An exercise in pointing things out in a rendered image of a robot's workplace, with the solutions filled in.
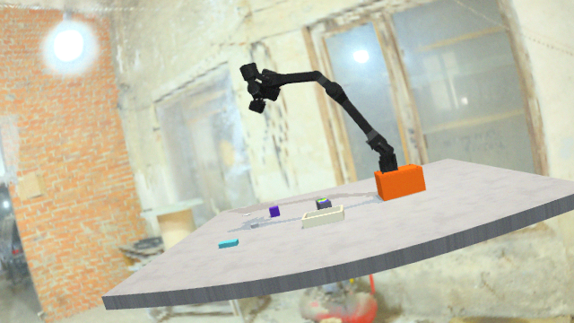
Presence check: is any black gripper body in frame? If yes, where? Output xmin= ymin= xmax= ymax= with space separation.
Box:
xmin=248 ymin=69 xmax=276 ymax=114

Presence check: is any small cyan flat bar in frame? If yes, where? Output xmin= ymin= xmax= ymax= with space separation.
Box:
xmin=219 ymin=239 xmax=239 ymax=249

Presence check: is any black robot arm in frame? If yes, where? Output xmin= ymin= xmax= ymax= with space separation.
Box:
xmin=239 ymin=63 xmax=399 ymax=173

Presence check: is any purple cube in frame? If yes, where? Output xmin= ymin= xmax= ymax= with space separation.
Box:
xmin=269 ymin=206 xmax=280 ymax=217

